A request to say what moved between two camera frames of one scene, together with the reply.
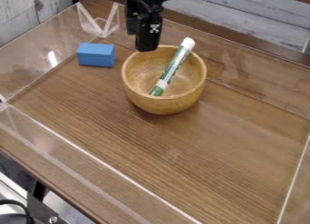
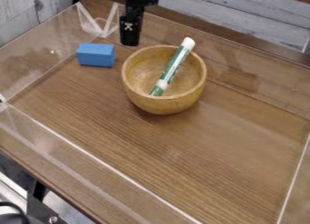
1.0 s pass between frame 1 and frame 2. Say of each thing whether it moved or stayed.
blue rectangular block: stayed
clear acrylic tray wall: stayed
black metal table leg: stayed
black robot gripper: moved
